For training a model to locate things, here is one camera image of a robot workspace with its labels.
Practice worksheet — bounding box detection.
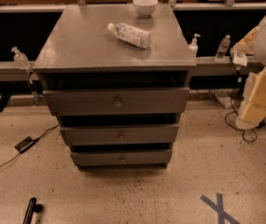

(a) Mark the grey top drawer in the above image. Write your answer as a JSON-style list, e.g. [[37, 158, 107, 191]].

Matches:
[[43, 88, 189, 116]]

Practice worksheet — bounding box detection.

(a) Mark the grey drawer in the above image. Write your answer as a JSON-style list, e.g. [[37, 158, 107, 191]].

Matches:
[[71, 149, 172, 167], [43, 88, 189, 116], [61, 124, 178, 146]]

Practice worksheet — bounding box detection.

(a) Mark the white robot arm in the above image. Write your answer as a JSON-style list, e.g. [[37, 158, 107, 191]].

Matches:
[[231, 15, 266, 130]]

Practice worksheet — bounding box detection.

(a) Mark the grey drawer cabinet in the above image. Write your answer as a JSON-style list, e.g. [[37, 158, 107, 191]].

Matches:
[[32, 3, 197, 173]]

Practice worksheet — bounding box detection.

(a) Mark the grey middle drawer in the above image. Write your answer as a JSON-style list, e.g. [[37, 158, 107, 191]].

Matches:
[[61, 124, 178, 146]]

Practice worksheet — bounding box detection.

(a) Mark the grey bottom drawer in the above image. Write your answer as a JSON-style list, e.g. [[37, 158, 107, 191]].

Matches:
[[71, 149, 172, 167]]

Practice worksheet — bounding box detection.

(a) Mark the lying plastic water bottle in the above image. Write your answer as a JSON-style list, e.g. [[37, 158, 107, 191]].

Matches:
[[107, 22, 150, 49]]

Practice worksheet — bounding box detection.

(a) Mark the white pump sanitizer bottle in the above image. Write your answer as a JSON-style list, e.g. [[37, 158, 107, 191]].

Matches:
[[189, 34, 200, 58]]

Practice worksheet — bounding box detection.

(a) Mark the white ceramic bowl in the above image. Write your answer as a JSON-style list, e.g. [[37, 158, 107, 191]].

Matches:
[[133, 0, 158, 17]]

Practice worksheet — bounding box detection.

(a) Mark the black power adapter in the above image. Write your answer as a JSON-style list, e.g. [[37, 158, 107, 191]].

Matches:
[[15, 136, 35, 153]]

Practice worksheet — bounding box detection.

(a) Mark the crumpled white packet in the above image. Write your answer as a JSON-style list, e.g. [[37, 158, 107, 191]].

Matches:
[[231, 49, 247, 66]]

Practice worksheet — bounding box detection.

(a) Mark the clear pump bottle left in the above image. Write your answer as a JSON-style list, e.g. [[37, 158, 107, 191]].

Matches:
[[11, 47, 31, 68]]

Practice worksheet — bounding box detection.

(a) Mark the black adapter cable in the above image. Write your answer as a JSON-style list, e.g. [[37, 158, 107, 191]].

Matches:
[[0, 123, 61, 185]]

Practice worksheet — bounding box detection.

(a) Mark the black cable right floor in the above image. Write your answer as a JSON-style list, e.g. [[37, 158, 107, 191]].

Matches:
[[224, 87, 266, 144]]

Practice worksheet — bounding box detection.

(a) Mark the black handle object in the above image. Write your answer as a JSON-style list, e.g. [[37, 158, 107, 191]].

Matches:
[[22, 197, 43, 224]]

